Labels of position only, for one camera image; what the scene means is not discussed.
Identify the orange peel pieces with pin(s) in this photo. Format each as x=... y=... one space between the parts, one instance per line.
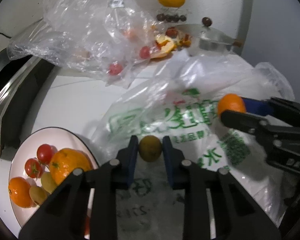
x=173 y=40

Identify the orange mandarin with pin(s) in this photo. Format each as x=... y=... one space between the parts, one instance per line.
x=65 y=161
x=231 y=102
x=18 y=189

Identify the clear box of dates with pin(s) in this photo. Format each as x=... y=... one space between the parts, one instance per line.
x=172 y=15

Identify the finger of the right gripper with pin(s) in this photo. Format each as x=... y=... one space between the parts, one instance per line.
x=258 y=107
x=243 y=122

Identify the steel induction cooker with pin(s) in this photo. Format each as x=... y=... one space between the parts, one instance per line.
x=16 y=99

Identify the clear plastic bag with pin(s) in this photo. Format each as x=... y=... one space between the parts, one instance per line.
x=101 y=38

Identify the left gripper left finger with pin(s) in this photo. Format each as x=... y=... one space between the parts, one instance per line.
x=116 y=174

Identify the large red tomato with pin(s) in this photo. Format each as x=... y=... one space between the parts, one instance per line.
x=45 y=153

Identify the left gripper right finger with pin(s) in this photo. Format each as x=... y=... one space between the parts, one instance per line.
x=184 y=174

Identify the printed white plastic bag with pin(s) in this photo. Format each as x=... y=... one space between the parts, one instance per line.
x=180 y=101

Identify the white plate dark rim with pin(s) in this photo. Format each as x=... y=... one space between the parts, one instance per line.
x=57 y=137

